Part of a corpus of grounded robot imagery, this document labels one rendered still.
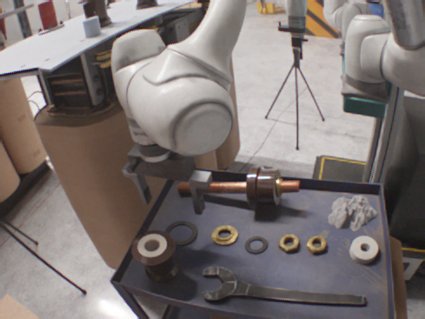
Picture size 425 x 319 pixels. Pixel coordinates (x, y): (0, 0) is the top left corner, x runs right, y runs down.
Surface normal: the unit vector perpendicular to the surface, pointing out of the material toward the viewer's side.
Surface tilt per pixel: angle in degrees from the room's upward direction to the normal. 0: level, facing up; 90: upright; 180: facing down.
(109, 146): 90
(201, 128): 97
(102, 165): 90
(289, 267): 0
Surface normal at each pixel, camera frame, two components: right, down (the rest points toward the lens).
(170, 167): -0.31, 0.59
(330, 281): -0.11, -0.80
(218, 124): 0.40, 0.60
